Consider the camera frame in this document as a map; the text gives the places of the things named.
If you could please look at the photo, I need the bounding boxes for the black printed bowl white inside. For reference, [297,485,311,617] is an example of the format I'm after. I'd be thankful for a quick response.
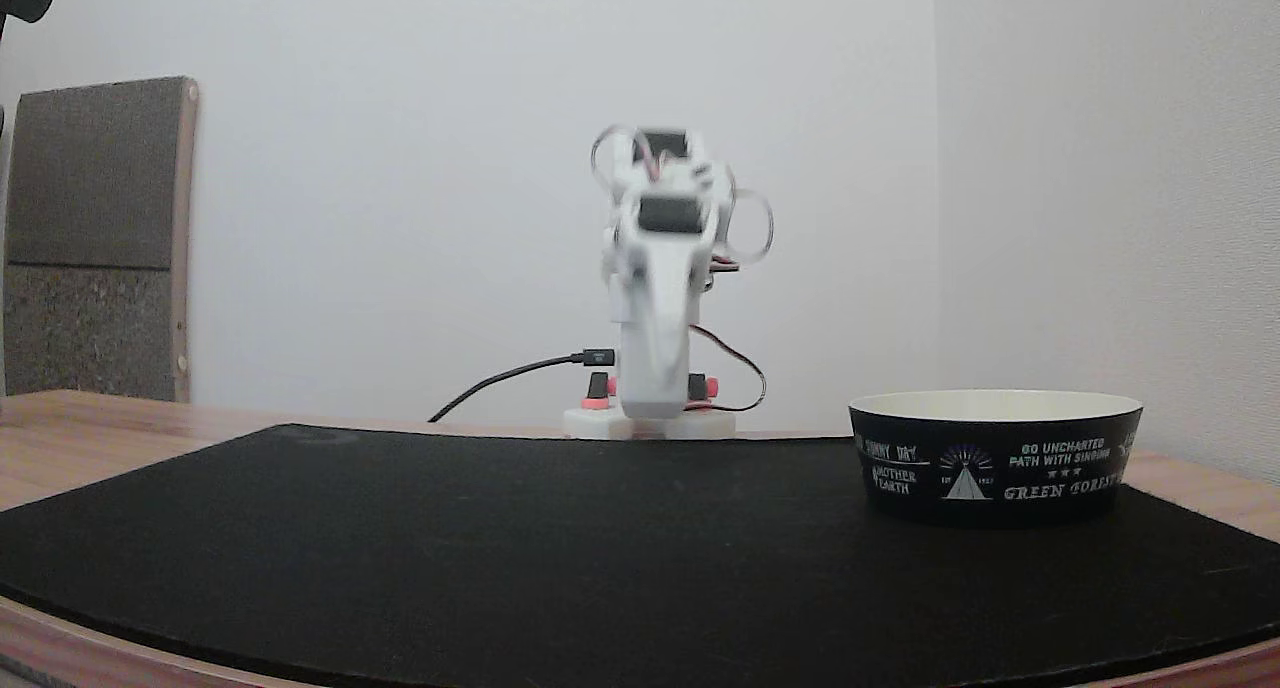
[848,389,1144,528]

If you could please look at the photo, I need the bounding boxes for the black desk mat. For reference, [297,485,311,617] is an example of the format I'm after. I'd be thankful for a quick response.
[0,424,1280,688]

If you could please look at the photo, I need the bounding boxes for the black power cable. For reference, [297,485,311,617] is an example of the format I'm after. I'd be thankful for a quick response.
[429,348,617,425]

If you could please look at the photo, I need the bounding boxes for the pale servo cable loop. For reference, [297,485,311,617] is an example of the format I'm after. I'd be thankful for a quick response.
[588,125,646,197]

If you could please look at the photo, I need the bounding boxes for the red black base servo cable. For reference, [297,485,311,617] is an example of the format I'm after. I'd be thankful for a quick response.
[690,323,769,413]

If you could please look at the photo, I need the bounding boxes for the grey board with wooden frame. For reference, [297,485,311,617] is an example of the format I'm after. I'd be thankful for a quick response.
[2,76,200,404]

